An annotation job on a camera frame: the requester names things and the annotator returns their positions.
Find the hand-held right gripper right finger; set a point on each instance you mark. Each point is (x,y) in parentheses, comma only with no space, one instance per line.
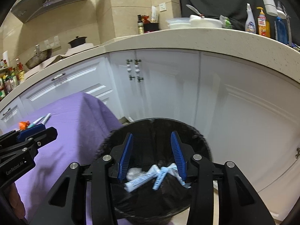
(178,157)

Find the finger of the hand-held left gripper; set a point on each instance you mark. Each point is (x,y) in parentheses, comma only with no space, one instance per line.
(46,134)
(30,130)

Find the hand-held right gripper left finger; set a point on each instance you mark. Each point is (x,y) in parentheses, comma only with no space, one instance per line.
(125,157)

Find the black trash bin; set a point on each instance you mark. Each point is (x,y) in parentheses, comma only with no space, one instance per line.
(152,129)

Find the person's left hand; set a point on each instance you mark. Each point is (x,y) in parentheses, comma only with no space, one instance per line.
(14,199)

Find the orange crumpled wrapper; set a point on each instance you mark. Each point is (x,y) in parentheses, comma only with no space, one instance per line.
(24,125)

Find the teal white tube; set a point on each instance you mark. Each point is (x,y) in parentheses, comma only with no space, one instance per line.
(36,122)

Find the grey white tube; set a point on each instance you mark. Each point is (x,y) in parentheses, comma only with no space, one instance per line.
(46,118)

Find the white crumpled paper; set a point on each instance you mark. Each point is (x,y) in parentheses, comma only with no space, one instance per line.
(133,173)

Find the purple tablecloth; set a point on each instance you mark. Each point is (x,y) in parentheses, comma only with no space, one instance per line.
(70,126)

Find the white tube with blue print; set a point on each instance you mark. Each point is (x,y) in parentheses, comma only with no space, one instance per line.
(140,180)

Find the row of condiment bottles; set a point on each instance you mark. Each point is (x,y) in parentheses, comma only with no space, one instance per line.
(10,79)

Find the steel wok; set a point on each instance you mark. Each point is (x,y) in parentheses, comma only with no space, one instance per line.
(38,59)

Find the white kitchen base cabinet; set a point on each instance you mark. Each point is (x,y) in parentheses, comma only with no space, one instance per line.
(164,86)

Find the beige stove cover cloth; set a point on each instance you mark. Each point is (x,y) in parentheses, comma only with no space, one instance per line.
(70,51)

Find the black pot with lid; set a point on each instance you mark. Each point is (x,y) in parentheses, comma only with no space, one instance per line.
(77,42)

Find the black storage container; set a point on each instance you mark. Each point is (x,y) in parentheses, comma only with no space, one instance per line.
(151,27)

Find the dark oil bottle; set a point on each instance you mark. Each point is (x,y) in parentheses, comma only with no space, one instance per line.
(140,25)

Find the clear lidded plastic container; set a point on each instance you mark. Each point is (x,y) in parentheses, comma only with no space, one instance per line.
(178,24)

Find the white food container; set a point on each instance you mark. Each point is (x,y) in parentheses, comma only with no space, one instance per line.
(206,22)

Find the red snack packet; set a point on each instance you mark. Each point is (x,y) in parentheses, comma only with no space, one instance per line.
(146,19)

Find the green white packet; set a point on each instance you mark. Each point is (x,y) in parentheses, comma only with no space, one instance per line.
(226,22)

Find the white upright packet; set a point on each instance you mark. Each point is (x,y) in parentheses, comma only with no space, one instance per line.
(154,15)

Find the white spray bottle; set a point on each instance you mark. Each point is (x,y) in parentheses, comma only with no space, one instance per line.
(250,24)

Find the orange dish soap bottle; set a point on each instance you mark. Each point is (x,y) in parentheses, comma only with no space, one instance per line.
(263,25)

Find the blue bottle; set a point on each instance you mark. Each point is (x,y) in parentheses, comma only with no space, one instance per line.
(280,31)

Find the white faucet filter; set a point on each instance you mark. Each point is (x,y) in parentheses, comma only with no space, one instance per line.
(268,3)

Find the white wall switches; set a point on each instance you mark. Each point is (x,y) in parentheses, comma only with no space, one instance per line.
(52,42)

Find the white wall socket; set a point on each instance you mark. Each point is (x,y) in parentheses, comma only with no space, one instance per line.
(162,7)

